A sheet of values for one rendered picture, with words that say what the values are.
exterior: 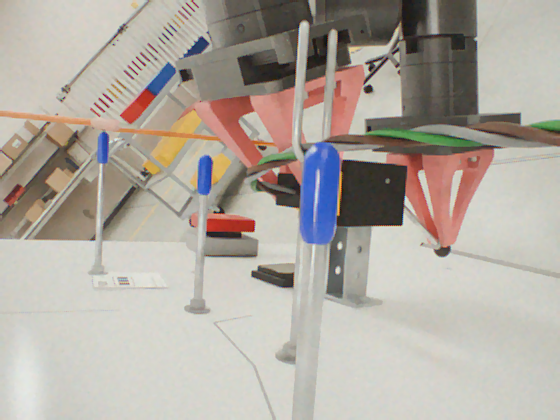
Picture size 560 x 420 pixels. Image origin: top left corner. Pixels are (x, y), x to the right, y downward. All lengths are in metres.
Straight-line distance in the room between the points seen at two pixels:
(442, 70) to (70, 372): 0.30
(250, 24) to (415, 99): 0.16
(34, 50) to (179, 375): 8.49
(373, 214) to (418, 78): 0.11
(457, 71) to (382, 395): 0.25
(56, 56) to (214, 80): 8.40
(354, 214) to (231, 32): 0.13
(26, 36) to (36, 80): 0.65
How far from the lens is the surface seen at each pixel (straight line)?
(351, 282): 0.35
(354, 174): 0.32
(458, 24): 0.40
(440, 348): 0.27
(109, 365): 0.22
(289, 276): 0.38
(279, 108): 0.26
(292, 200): 0.32
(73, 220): 8.35
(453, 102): 0.39
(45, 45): 8.71
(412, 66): 0.40
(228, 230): 0.49
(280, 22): 0.28
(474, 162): 0.42
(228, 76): 0.28
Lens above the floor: 1.27
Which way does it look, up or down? 23 degrees down
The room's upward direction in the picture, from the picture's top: 48 degrees counter-clockwise
